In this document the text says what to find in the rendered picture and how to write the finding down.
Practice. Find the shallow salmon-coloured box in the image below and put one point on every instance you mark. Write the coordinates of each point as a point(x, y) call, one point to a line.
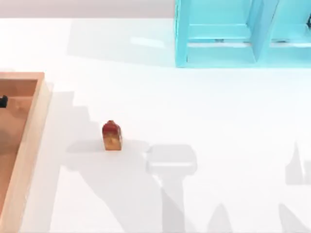
point(26, 136)

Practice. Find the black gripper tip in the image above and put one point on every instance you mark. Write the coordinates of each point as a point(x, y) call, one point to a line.
point(3, 101)

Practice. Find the light blue rack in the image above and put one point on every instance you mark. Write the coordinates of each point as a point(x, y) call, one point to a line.
point(261, 36)

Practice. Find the red and amber bottle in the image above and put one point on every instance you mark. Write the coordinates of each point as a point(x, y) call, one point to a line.
point(112, 137)

